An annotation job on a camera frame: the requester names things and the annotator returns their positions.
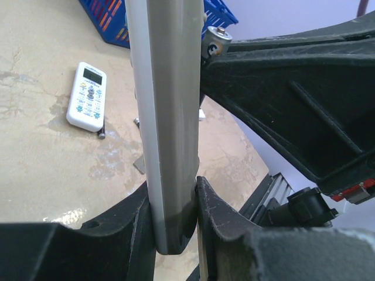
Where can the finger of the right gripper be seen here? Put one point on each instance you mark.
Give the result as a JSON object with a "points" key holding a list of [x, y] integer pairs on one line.
{"points": [[357, 29], [313, 104]]}

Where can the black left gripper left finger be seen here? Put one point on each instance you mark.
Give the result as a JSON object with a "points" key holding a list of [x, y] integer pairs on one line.
{"points": [[115, 245]]}

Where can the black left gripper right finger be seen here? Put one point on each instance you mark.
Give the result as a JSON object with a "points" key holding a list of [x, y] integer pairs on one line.
{"points": [[233, 248]]}

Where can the grey battery cover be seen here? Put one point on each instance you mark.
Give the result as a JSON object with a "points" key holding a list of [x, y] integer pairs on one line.
{"points": [[139, 164]]}

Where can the AAA battery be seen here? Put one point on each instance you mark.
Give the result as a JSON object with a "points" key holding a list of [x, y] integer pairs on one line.
{"points": [[215, 42]]}

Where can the white air conditioner remote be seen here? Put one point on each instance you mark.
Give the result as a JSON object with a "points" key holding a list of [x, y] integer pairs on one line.
{"points": [[87, 99]]}

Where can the grey beige remote control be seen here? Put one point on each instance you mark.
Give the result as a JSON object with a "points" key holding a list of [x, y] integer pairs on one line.
{"points": [[165, 44]]}

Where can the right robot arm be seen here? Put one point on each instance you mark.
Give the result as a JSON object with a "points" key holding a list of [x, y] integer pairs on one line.
{"points": [[304, 207]]}

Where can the blue plastic shopping basket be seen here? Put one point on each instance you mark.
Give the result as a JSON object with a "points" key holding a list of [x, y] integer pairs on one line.
{"points": [[109, 18]]}

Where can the aluminium frame rail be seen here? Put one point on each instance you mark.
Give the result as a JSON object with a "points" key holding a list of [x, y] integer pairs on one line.
{"points": [[271, 193]]}

